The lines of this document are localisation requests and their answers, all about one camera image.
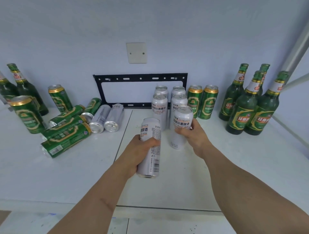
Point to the person's left hand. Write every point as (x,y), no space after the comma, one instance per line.
(135,154)

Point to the person's right hand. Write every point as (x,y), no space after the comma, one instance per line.
(195,139)

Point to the silver white-label beer can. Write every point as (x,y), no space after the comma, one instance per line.
(178,100)
(181,118)
(161,89)
(159,108)
(178,90)
(150,130)

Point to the white metal shelf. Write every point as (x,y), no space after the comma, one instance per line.
(72,176)

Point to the cluster of green beer cans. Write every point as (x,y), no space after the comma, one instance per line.
(65,142)

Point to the person's right forearm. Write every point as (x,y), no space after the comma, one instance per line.
(253,192)

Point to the person's left forearm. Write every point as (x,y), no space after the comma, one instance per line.
(96,205)

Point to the black metal wall bracket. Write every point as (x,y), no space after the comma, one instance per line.
(140,77)

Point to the white blank wall plate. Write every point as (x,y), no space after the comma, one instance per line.
(136,53)

